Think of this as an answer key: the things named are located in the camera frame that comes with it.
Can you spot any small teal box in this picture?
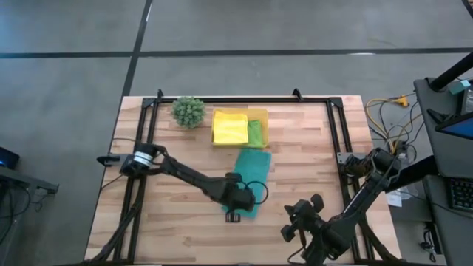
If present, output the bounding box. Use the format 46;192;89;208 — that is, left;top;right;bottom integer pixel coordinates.
449;79;472;95

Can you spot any black backlit keyboard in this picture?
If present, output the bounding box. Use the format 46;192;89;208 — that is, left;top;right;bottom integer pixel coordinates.
449;176;473;212

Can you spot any black slanted post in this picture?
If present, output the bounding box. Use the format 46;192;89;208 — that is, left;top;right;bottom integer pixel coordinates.
428;51;473;92

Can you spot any black desk crossbar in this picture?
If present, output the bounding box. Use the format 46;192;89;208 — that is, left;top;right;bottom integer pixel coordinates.
382;154;439;194

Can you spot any green microfiber towel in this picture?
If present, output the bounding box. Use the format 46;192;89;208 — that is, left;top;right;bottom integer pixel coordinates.
246;118;265;147

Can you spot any yellow microfiber towel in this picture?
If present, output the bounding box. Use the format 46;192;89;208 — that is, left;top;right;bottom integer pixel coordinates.
213;109;250;146

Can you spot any dark grey desk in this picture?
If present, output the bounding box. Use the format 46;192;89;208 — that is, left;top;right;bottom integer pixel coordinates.
423;174;473;266

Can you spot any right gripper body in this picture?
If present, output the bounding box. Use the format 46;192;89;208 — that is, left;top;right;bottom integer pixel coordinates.
284;199;326;241

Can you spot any black device with blue light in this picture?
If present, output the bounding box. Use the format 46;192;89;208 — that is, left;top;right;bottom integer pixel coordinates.
0;146;21;170

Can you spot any black floor tape line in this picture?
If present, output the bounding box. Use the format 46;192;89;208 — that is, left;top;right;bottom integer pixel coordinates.
120;0;154;98
0;47;473;60

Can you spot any grey desk with legs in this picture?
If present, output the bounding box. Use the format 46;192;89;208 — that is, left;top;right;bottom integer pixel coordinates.
0;166;60;266

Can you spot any black cable bundle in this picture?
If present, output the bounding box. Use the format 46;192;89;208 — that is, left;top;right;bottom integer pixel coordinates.
421;228;443;254

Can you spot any grey side desk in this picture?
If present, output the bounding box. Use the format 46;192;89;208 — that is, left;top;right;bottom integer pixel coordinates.
412;76;473;178

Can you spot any black aluminium table frame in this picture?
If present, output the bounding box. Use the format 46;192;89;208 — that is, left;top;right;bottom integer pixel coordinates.
86;88;404;266

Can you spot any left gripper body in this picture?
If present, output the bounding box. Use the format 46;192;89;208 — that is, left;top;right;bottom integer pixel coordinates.
217;180;256;214

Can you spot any laptop with blue screen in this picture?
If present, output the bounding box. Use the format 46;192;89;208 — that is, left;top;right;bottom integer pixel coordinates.
435;110;473;141

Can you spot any yellow cable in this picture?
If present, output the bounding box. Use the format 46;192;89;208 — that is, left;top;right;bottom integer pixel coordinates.
364;94;422;156

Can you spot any white paper sheet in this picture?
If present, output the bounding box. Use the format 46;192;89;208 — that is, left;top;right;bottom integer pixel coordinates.
386;191;404;208

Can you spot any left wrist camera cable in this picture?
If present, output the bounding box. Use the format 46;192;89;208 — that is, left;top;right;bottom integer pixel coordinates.
244;180;270;206

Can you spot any teal microfiber towel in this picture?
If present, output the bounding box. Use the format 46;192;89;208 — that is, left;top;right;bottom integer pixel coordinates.
220;148;273;219

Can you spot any yellow translucent plastic bin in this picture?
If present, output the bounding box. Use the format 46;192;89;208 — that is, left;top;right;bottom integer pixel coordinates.
210;107;270;149

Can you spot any artificial green plant in pot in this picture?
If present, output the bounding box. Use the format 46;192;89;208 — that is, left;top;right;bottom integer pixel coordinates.
171;95;207;130

